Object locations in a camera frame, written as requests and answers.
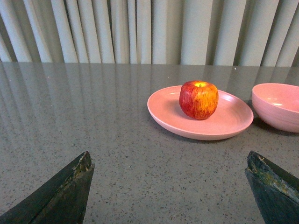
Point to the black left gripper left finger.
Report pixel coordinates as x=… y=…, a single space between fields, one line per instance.
x=61 y=200

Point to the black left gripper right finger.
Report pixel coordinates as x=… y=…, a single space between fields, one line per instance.
x=276 y=191

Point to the red yellow apple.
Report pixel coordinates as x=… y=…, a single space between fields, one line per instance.
x=198 y=99

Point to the pink bowl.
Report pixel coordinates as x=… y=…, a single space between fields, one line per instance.
x=277 y=105

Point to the pink plate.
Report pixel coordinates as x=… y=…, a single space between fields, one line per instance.
x=232 y=116

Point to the white pleated curtain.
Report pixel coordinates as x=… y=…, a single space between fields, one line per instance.
x=195 y=32

